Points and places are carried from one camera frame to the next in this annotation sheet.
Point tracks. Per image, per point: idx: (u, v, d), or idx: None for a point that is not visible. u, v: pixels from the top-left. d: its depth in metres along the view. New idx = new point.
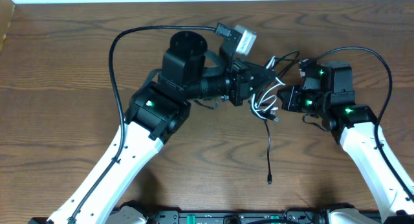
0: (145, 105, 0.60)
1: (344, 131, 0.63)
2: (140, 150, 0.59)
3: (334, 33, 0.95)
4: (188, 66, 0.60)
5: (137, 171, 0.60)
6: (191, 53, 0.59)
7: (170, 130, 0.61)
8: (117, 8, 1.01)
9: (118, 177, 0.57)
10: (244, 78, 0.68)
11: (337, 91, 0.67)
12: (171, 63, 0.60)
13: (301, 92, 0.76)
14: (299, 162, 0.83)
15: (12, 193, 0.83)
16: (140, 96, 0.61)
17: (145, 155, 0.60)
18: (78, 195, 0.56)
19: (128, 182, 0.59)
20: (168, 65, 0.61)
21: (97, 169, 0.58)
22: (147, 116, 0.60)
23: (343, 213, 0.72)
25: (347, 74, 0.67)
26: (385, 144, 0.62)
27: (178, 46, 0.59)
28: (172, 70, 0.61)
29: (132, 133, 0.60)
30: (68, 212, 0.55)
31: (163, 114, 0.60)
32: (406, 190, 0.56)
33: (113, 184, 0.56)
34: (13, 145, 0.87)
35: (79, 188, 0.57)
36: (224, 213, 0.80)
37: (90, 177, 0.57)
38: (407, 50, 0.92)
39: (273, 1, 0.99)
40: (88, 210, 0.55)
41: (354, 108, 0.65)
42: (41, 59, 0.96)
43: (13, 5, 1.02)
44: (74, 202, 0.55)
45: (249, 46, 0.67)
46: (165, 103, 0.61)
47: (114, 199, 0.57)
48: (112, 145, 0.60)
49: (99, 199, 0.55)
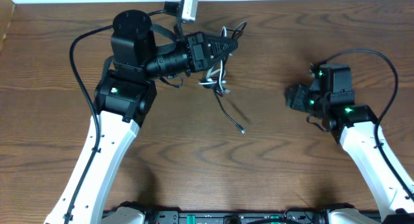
0: (110, 93, 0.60)
1: (343, 131, 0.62)
2: (118, 135, 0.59)
3: (333, 33, 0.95)
4: (138, 46, 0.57)
5: (119, 156, 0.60)
6: (136, 31, 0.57)
7: (141, 111, 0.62)
8: (117, 8, 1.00)
9: (101, 165, 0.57)
10: (197, 41, 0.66)
11: (336, 91, 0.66)
12: (119, 46, 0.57)
13: (308, 92, 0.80)
14: (299, 162, 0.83)
15: (11, 194, 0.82)
16: (102, 85, 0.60)
17: (124, 139, 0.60)
18: (69, 191, 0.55)
19: (113, 168, 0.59)
20: (118, 50, 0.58)
21: (80, 164, 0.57)
22: (115, 102, 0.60)
23: (343, 213, 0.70)
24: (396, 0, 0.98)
25: (347, 74, 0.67)
26: (385, 143, 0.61)
27: (123, 28, 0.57)
28: (123, 54, 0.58)
29: (105, 120, 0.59)
30: (62, 210, 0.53)
31: (130, 96, 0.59)
32: (406, 190, 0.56)
33: (99, 173, 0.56)
34: (12, 145, 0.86)
35: (69, 186, 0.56)
36: (224, 213, 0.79)
37: (75, 173, 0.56)
38: (405, 50, 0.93)
39: (273, 2, 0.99)
40: (81, 202, 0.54)
41: (354, 108, 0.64)
42: (40, 58, 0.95)
43: (13, 5, 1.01)
44: (66, 200, 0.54)
45: (193, 9, 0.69)
46: (129, 87, 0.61)
47: (104, 187, 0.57)
48: (88, 138, 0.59)
49: (91, 191, 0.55)
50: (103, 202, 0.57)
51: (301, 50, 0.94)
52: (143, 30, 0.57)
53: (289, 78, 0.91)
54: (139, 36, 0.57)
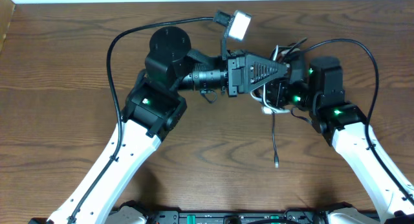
0: (141, 103, 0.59)
1: (335, 134, 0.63)
2: (138, 148, 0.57)
3: (333, 33, 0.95)
4: (172, 70, 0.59)
5: (135, 168, 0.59)
6: (173, 56, 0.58)
7: (167, 127, 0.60)
8: (117, 8, 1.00)
9: (115, 174, 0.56)
10: (237, 65, 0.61)
11: (327, 93, 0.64)
12: (153, 67, 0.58)
13: (287, 87, 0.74)
14: (299, 162, 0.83)
15: (11, 194, 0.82)
16: (135, 94, 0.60)
17: (143, 153, 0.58)
18: (77, 194, 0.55)
19: (127, 179, 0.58)
20: (152, 70, 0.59)
21: (95, 168, 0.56)
22: (145, 114, 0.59)
23: (343, 214, 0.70)
24: (396, 0, 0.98)
25: (337, 74, 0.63)
26: (377, 143, 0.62)
27: (159, 49, 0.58)
28: (156, 75, 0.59)
29: (129, 130, 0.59)
30: (67, 212, 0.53)
31: (160, 112, 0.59)
32: (402, 190, 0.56)
33: (112, 182, 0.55)
34: (13, 145, 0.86)
35: (79, 188, 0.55)
36: (224, 213, 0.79)
37: (88, 177, 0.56)
38: (405, 50, 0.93)
39: (273, 2, 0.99)
40: (88, 209, 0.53)
41: (343, 109, 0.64)
42: (41, 58, 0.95)
43: (13, 5, 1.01)
44: (74, 202, 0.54)
45: (244, 29, 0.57)
46: (160, 101, 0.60)
47: (113, 197, 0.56)
48: (110, 144, 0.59)
49: (99, 198, 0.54)
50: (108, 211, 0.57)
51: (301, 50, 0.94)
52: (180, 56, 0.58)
53: None
54: (174, 62, 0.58)
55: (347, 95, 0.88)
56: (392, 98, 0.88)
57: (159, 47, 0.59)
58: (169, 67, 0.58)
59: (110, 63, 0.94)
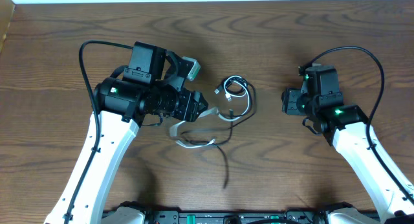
0: (110, 92, 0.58)
1: (335, 133, 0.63)
2: (118, 135, 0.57)
3: (333, 33, 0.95)
4: (156, 56, 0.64)
5: (119, 155, 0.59)
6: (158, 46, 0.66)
7: (140, 111, 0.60)
8: (118, 9, 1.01)
9: (101, 165, 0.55)
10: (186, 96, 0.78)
11: (324, 94, 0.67)
12: (139, 52, 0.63)
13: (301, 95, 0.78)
14: (299, 162, 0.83)
15: (11, 194, 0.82)
16: (101, 86, 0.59)
17: (123, 139, 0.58)
18: (68, 191, 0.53)
19: (113, 167, 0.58)
20: (136, 56, 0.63)
21: (79, 164, 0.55)
22: (115, 103, 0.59)
23: (343, 213, 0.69)
24: (396, 0, 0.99)
25: (332, 76, 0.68)
26: (378, 143, 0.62)
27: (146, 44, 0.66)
28: (141, 59, 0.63)
29: (106, 121, 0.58)
30: (61, 211, 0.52)
31: (130, 96, 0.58)
32: (402, 190, 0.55)
33: (99, 173, 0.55)
34: (12, 145, 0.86)
35: (68, 186, 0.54)
36: (224, 213, 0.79)
37: (74, 173, 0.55)
38: (406, 50, 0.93)
39: (273, 2, 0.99)
40: (81, 203, 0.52)
41: (344, 109, 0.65)
42: (40, 58, 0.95)
43: (13, 5, 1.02)
44: (66, 200, 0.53)
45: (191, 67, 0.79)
46: (129, 87, 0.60)
47: (103, 188, 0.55)
48: (88, 138, 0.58)
49: (90, 190, 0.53)
50: (102, 201, 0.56)
51: (301, 51, 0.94)
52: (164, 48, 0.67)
53: (289, 78, 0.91)
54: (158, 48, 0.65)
55: (347, 96, 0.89)
56: (392, 98, 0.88)
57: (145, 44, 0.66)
58: (155, 50, 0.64)
59: (110, 63, 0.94)
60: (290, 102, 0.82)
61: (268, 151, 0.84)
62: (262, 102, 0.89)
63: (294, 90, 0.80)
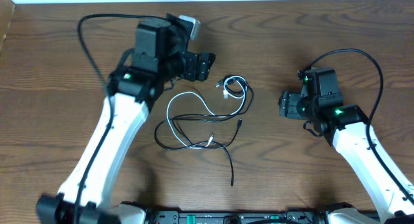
0: (122, 80, 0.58)
1: (335, 133, 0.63)
2: (130, 115, 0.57)
3: (333, 33, 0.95)
4: (160, 37, 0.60)
5: (131, 134, 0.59)
6: (160, 25, 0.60)
7: (152, 97, 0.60)
8: (117, 8, 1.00)
9: (114, 142, 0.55)
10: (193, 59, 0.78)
11: (323, 94, 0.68)
12: (142, 35, 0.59)
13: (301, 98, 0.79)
14: (299, 162, 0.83)
15: (11, 194, 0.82)
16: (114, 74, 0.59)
17: (136, 119, 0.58)
18: (83, 164, 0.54)
19: (126, 144, 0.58)
20: (140, 40, 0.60)
21: (94, 139, 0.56)
22: (127, 89, 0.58)
23: (343, 214, 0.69)
24: (396, 0, 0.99)
25: (332, 76, 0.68)
26: (378, 142, 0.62)
27: (147, 23, 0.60)
28: (145, 43, 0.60)
29: (119, 103, 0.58)
30: (76, 181, 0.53)
31: (142, 83, 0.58)
32: (403, 191, 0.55)
33: (112, 149, 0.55)
34: (12, 145, 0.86)
35: (83, 158, 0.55)
36: (224, 213, 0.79)
37: (90, 147, 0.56)
38: (406, 50, 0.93)
39: (273, 2, 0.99)
40: (94, 177, 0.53)
41: (344, 109, 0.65)
42: (40, 58, 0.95)
43: (13, 5, 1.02)
44: (81, 171, 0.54)
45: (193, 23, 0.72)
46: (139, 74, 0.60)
47: (115, 164, 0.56)
48: (103, 115, 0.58)
49: (103, 164, 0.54)
50: (114, 176, 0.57)
51: (300, 50, 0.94)
52: (167, 24, 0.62)
53: (289, 78, 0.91)
54: (162, 28, 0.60)
55: (347, 96, 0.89)
56: (392, 99, 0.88)
57: (146, 22, 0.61)
58: (158, 32, 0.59)
59: (109, 63, 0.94)
60: (290, 106, 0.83)
61: (268, 151, 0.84)
62: (263, 102, 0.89)
63: (294, 94, 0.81)
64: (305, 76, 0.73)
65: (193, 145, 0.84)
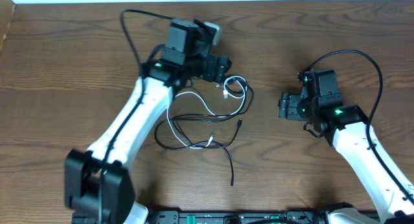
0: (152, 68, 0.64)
1: (336, 133, 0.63)
2: (159, 94, 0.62)
3: (333, 33, 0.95)
4: (189, 36, 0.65)
5: (156, 115, 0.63)
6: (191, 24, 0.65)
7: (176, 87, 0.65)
8: (118, 8, 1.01)
9: (143, 115, 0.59)
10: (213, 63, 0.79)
11: (323, 94, 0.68)
12: (174, 33, 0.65)
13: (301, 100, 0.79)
14: (299, 162, 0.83)
15: (11, 194, 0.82)
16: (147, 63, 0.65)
17: (163, 100, 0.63)
18: (112, 129, 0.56)
19: (151, 122, 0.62)
20: (171, 36, 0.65)
21: (125, 111, 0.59)
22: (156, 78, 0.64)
23: (343, 213, 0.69)
24: (396, 0, 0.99)
25: (331, 77, 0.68)
26: (378, 143, 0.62)
27: (180, 22, 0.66)
28: (175, 39, 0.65)
29: (150, 84, 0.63)
30: (104, 142, 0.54)
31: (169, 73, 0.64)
32: (403, 191, 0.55)
33: (141, 122, 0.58)
34: (12, 145, 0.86)
35: (112, 125, 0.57)
36: (224, 213, 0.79)
37: (119, 117, 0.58)
38: (406, 50, 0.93)
39: (273, 2, 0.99)
40: (123, 140, 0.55)
41: (344, 109, 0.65)
42: (40, 58, 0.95)
43: (13, 5, 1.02)
44: (109, 136, 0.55)
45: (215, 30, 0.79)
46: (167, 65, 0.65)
47: (140, 136, 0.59)
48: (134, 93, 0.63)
49: (131, 132, 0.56)
50: (136, 149, 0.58)
51: (300, 50, 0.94)
52: (196, 26, 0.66)
53: (289, 78, 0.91)
54: (191, 28, 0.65)
55: (347, 96, 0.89)
56: (393, 98, 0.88)
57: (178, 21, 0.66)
58: (188, 30, 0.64)
59: (109, 63, 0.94)
60: (291, 107, 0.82)
61: (268, 151, 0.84)
62: (263, 101, 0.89)
63: (294, 95, 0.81)
64: (305, 76, 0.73)
65: (193, 145, 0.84)
